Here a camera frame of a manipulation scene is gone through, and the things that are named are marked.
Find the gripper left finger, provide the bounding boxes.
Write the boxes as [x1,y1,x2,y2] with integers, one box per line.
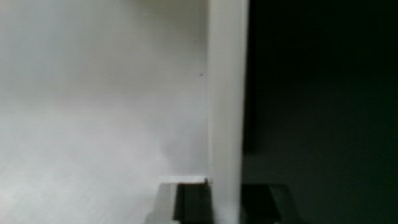
[144,176,213,224]

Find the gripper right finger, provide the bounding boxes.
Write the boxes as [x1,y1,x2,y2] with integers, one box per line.
[241,184,302,224]

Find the white square table top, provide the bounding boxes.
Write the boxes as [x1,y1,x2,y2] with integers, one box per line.
[0,0,249,224]

